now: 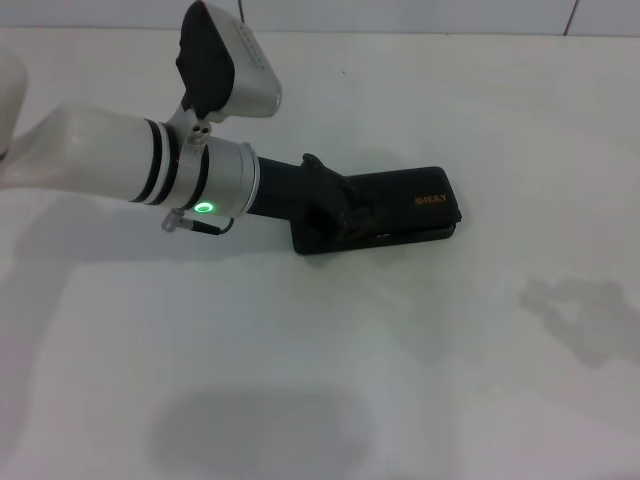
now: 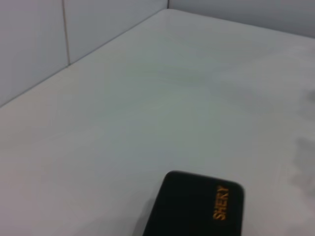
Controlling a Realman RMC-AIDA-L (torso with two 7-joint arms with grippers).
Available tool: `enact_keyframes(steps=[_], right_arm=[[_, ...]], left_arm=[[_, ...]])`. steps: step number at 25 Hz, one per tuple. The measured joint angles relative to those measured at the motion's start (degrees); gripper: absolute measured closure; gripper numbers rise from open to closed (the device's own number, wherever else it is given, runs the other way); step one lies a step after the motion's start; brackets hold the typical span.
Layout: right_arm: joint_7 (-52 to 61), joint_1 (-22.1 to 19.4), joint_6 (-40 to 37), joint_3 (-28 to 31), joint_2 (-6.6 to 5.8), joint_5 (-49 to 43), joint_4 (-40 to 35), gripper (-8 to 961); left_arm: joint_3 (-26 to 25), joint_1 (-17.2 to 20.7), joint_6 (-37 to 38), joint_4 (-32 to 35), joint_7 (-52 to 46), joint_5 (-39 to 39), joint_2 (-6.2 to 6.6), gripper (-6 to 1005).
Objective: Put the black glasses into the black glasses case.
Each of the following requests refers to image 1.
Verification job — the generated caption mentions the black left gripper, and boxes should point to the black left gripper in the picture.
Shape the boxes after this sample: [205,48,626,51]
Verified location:
[244,151,397,242]

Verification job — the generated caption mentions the black glasses case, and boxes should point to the black glasses case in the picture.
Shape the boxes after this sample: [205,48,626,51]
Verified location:
[291,165,464,257]

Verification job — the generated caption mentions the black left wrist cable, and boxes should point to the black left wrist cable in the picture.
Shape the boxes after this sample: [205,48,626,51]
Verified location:
[160,208,236,236]

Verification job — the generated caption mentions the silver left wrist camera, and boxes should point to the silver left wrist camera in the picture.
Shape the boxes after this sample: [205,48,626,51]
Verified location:
[174,1,283,149]

